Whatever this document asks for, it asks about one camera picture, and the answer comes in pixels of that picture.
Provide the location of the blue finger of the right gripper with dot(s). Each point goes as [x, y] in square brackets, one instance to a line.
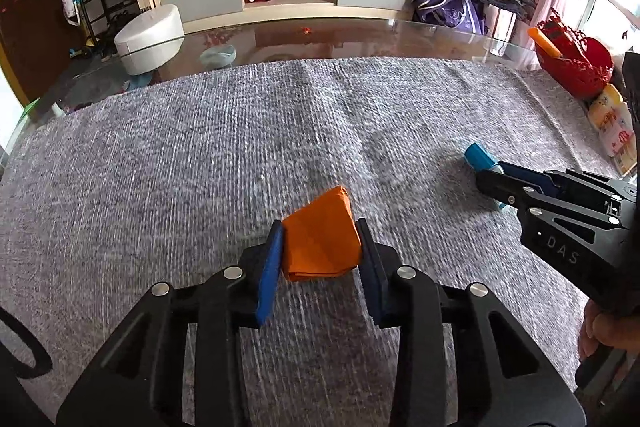
[531, 178]
[505, 189]

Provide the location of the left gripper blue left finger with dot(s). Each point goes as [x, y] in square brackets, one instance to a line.
[270, 260]

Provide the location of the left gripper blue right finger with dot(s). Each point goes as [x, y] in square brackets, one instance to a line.
[373, 275]

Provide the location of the small blue-capped white bottle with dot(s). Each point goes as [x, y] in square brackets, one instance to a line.
[480, 160]

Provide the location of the orange red snack wrapper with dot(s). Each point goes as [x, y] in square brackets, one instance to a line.
[320, 239]

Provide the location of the right hand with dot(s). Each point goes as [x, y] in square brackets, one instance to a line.
[600, 328]

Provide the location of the white yellow bottle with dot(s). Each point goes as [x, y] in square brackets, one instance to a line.
[610, 115]

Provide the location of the red ornamental basket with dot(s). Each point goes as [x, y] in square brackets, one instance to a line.
[586, 66]

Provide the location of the grey woven table cloth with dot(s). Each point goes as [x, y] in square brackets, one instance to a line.
[171, 182]

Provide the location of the purple bag on floor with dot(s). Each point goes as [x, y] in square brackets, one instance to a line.
[461, 15]

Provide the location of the white round stool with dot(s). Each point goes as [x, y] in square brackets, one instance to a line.
[150, 40]

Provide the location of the orange stick handle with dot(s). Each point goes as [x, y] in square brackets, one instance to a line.
[541, 40]

